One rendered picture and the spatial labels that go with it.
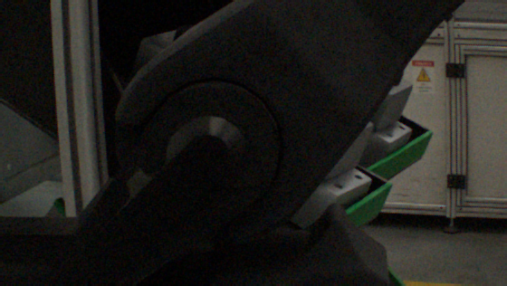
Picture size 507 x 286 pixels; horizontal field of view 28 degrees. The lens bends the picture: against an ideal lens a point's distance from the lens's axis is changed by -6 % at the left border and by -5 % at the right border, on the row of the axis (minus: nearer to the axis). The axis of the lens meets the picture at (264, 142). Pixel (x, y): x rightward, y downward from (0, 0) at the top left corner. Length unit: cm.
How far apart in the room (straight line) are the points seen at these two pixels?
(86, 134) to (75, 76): 3
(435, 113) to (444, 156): 18
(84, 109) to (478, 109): 390
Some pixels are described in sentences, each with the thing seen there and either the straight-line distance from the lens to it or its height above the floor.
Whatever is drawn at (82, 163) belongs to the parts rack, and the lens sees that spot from 56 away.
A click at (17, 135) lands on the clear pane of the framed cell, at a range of 154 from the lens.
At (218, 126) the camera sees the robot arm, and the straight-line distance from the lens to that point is 27.
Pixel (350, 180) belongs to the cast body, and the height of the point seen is 122.
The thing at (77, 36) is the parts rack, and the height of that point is 132.
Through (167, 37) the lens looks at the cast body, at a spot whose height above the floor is 130.
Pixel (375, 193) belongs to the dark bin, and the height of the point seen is 121.
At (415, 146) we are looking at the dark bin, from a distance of 76.
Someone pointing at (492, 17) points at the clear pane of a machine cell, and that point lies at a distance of 434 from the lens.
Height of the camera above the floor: 138
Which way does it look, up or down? 12 degrees down
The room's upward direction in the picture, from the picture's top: 3 degrees counter-clockwise
